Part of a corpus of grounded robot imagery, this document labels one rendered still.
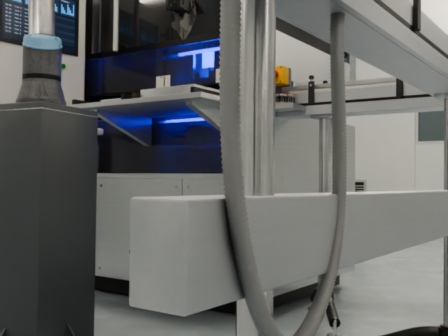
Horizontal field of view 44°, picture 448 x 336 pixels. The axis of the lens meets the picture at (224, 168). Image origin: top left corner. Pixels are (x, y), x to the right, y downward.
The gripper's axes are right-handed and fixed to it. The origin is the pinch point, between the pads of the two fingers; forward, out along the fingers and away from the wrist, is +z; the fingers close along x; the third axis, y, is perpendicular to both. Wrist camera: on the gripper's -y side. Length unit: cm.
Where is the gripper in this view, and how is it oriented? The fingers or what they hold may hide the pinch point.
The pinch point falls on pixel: (185, 37)
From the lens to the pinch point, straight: 210.7
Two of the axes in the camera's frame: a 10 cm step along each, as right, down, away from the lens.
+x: 8.2, 0.0, -5.7
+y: -5.7, -0.3, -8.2
